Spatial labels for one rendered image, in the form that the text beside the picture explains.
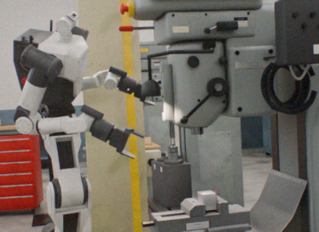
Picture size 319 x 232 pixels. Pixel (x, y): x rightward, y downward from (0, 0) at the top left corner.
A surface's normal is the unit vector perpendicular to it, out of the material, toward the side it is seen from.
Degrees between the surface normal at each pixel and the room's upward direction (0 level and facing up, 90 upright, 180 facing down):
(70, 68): 110
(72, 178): 62
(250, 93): 90
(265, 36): 90
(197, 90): 90
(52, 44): 25
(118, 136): 104
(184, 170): 90
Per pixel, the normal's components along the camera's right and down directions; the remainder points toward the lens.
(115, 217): 0.20, 0.04
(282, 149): -0.98, 0.07
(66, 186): 0.33, -0.45
